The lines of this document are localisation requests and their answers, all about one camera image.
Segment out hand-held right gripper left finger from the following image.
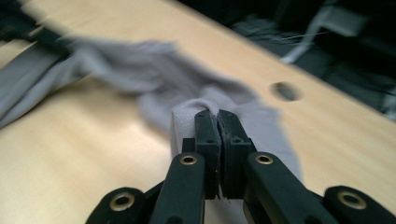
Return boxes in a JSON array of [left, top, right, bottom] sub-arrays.
[[148, 108, 223, 224]]

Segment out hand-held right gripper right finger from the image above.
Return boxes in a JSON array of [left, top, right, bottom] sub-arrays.
[[217, 108, 339, 224]]

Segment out grey shorts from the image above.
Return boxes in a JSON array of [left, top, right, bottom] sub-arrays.
[[0, 38, 304, 224]]

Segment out grey table cable grommet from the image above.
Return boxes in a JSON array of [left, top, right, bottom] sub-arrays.
[[270, 80, 303, 103]]

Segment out white desk frame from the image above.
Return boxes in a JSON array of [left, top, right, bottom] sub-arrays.
[[280, 5, 371, 65]]

